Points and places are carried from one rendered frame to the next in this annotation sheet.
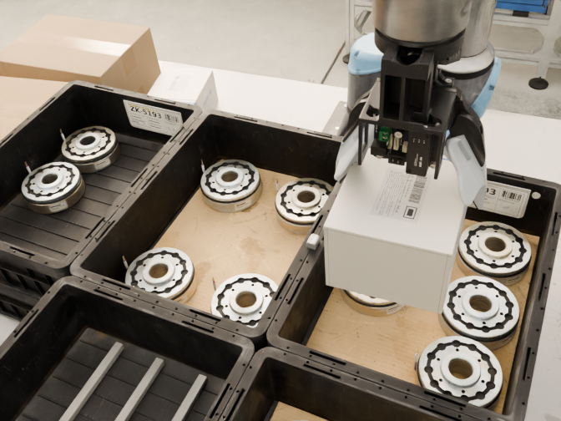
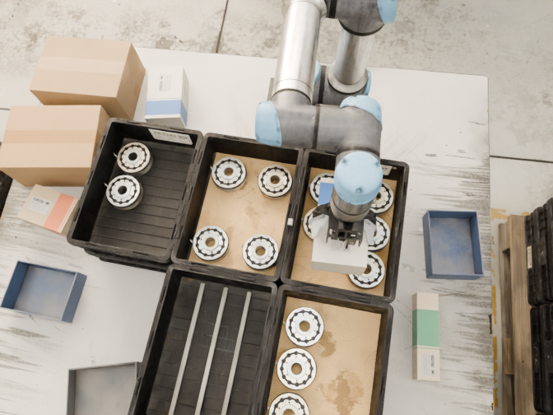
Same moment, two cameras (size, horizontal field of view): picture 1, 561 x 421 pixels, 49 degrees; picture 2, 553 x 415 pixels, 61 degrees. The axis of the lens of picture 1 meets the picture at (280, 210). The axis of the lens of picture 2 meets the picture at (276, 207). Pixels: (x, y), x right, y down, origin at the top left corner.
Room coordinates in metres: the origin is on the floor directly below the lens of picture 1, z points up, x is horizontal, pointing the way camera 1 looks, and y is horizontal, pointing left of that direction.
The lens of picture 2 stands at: (0.19, 0.06, 2.14)
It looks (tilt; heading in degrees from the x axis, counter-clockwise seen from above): 70 degrees down; 350
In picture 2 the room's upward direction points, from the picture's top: 8 degrees counter-clockwise
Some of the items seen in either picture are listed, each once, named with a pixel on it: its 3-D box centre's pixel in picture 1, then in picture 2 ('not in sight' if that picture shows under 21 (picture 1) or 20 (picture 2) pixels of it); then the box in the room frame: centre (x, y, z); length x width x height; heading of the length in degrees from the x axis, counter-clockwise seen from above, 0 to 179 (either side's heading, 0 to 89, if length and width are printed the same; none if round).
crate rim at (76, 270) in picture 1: (229, 207); (239, 203); (0.66, 0.08, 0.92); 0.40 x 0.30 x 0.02; 151
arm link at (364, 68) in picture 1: (383, 72); (302, 81); (0.98, -0.22, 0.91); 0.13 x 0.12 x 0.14; 65
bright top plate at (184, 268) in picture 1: (159, 273); (210, 242); (0.59, 0.19, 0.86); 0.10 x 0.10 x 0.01
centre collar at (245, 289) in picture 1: (246, 300); (260, 250); (0.52, 0.06, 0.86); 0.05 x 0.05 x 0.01
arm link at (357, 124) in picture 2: not in sight; (350, 130); (0.54, -0.15, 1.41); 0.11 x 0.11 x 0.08; 65
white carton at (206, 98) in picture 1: (178, 109); (167, 99); (1.18, 0.21, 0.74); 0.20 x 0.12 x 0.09; 163
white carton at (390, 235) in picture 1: (406, 201); (341, 226); (0.46, -0.14, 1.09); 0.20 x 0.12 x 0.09; 154
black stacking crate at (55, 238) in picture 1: (80, 186); (143, 193); (0.80, 0.34, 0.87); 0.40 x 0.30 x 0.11; 151
